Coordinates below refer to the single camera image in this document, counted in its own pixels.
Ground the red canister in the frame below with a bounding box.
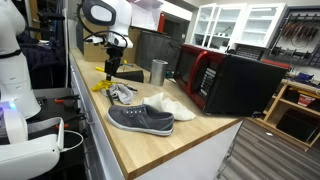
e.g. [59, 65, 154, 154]
[158, 13, 167, 34]

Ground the red and black microwave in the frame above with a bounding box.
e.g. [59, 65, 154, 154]
[173, 43, 289, 117]

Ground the grey canvas sneaker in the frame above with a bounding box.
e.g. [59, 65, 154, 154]
[106, 104, 175, 137]

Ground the blue tool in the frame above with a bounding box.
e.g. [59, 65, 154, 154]
[116, 61, 135, 68]

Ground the black wire basket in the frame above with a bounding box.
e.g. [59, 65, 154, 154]
[234, 44, 268, 61]

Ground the dark jacket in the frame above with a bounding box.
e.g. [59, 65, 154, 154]
[16, 31, 68, 89]

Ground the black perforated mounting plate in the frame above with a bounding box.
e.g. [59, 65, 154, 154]
[33, 94, 83, 134]

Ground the black wedge hex key holder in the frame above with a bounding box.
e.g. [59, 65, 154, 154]
[114, 69, 145, 84]

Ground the white VR headset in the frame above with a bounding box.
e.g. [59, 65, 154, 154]
[0, 101, 66, 180]

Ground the white table drawer cabinet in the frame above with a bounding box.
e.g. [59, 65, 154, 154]
[68, 53, 244, 180]

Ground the wooden shelf unit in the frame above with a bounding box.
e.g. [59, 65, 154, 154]
[248, 78, 320, 153]

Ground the grey knit cloth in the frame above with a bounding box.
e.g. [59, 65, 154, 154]
[101, 83, 138, 105]

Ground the black clamp orange handle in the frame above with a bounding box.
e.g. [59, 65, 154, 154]
[54, 94, 81, 104]
[54, 113, 87, 130]

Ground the dark grey mesh panel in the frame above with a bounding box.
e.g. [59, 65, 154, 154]
[134, 30, 184, 73]

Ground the black tool pegboard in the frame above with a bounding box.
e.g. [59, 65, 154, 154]
[268, 6, 320, 69]

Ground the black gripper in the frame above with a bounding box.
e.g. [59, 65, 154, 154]
[105, 46, 124, 82]

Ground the silver cylindrical container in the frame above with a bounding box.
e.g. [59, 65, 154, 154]
[148, 59, 169, 87]

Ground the white glass-door cabinet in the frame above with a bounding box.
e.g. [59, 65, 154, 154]
[191, 2, 288, 51]

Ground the large yellow T-handle hex key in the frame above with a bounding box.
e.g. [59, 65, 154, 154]
[91, 80, 116, 106]

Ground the cream white cloth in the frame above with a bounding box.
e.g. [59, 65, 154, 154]
[142, 92, 198, 122]

